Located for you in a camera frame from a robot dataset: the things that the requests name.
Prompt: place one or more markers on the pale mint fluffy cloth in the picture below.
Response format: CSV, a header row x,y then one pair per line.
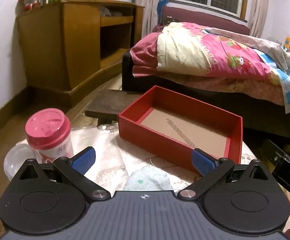
x,y
145,180

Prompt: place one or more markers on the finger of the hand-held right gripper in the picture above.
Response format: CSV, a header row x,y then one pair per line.
x,y
272,150

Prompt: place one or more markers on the grey cloth bundle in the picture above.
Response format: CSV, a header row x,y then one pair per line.
x,y
110,12

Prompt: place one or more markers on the dark wooden bench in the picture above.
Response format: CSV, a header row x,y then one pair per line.
x,y
110,105

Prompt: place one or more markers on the yellow carton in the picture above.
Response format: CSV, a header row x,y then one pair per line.
x,y
288,43

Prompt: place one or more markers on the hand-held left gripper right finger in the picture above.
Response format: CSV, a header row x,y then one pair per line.
x,y
202,162

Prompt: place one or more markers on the blue bag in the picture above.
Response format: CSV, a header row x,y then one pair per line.
x,y
162,5

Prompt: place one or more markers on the maroon sofa back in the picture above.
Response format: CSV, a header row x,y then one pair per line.
x,y
197,17

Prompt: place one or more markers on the beige curtain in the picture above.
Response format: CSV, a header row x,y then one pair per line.
x,y
150,5
258,5

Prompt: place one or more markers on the dark bed frame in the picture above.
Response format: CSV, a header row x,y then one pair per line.
x,y
260,115

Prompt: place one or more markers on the wooden cabinet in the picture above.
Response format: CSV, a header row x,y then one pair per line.
x,y
47,42

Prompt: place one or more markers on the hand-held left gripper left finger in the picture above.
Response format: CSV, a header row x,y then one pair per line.
x,y
85,159

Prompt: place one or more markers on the pink lidded cup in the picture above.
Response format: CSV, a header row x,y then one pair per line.
x,y
47,130

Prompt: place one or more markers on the clear glass jar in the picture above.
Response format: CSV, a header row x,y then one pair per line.
x,y
17,160

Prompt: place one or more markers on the pale sheet with blue squares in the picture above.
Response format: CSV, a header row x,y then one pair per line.
x,y
280,60

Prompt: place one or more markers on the red cardboard box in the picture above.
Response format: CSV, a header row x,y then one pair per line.
x,y
147,137

